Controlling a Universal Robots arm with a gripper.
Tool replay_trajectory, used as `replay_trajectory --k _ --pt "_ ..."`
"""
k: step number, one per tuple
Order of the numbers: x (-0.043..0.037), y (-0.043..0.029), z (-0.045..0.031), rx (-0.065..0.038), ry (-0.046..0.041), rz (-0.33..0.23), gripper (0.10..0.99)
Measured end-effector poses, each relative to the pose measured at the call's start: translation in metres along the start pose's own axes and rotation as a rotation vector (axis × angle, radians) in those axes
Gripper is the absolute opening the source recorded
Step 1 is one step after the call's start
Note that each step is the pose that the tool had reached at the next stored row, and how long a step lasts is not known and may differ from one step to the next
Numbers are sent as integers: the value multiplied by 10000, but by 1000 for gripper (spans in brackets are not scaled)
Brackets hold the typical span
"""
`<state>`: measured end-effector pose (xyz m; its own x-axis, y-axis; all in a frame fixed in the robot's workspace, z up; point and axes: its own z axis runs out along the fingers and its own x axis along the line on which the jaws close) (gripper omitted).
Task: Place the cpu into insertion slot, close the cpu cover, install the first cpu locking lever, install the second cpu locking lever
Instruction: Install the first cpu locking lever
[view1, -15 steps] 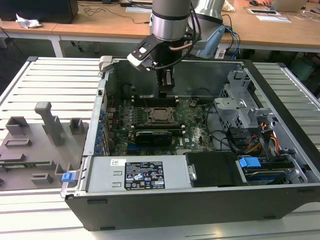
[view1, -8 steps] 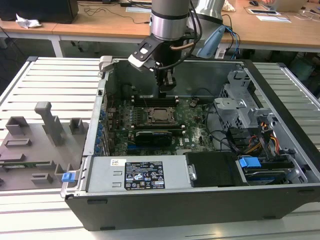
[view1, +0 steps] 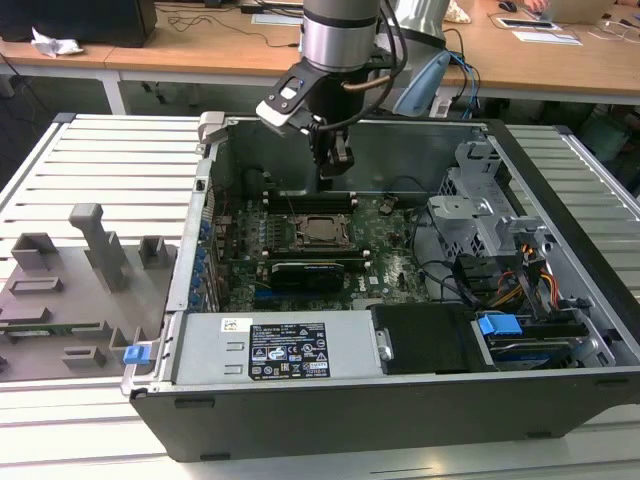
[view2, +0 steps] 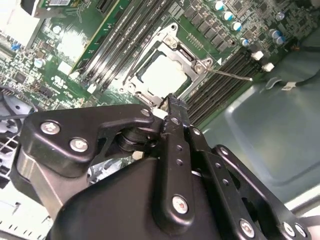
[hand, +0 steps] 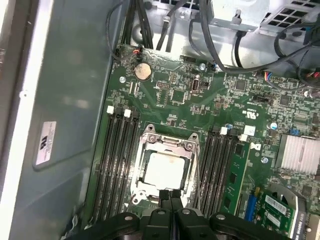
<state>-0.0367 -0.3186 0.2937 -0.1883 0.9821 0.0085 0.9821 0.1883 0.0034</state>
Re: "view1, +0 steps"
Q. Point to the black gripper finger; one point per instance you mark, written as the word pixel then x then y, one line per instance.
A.
pixel 342 157
pixel 320 150

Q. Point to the silver CPU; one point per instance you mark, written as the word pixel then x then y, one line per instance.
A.
pixel 324 229

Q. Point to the black computer mouse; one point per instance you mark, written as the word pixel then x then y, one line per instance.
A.
pixel 508 6

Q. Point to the CPU socket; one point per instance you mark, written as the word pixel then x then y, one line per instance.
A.
pixel 298 244

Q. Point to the blue expansion slot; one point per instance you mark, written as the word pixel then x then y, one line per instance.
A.
pixel 264 300

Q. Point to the pale blue teach pendant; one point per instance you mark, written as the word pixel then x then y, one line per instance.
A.
pixel 420 85

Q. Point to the white paper sheet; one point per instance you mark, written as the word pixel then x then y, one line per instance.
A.
pixel 545 37
pixel 275 20

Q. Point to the white power adapter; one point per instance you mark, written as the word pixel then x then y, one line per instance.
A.
pixel 440 106

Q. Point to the green motherboard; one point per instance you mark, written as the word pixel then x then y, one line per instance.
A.
pixel 390 265

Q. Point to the wooden desk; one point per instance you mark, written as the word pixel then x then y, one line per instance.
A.
pixel 225 55
pixel 50 62

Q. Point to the black graphics card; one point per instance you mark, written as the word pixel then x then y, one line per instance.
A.
pixel 307 277

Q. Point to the metal drive cage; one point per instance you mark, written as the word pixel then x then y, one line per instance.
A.
pixel 460 220

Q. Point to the floral patterned cloth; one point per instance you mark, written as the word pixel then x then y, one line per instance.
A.
pixel 459 12

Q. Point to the black plastic shroud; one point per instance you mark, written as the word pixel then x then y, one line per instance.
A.
pixel 430 340

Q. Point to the white tablet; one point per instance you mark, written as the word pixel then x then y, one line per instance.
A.
pixel 525 23

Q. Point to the grey power supply unit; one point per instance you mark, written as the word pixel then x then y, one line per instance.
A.
pixel 210 345

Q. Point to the blue disk carrier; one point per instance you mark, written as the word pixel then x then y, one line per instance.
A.
pixel 497 327

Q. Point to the silver laptop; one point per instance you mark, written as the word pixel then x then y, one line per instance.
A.
pixel 575 12

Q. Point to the black PC case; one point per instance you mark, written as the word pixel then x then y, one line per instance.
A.
pixel 350 420

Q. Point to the dark green chair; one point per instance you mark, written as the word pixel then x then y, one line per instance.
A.
pixel 605 135

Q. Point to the black monitor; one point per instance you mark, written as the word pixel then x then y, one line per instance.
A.
pixel 75 20

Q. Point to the hard disk drive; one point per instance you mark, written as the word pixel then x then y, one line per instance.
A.
pixel 530 355

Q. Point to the blue plastic case latch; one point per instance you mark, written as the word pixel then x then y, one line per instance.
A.
pixel 136 355

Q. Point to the crumpled white paper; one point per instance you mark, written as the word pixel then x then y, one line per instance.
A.
pixel 55 45

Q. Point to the grey parts rack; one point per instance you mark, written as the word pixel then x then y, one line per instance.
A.
pixel 75 300

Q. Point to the green RAM stick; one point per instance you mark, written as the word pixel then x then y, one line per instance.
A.
pixel 60 328

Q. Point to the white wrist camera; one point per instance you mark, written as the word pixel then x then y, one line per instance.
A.
pixel 280 112

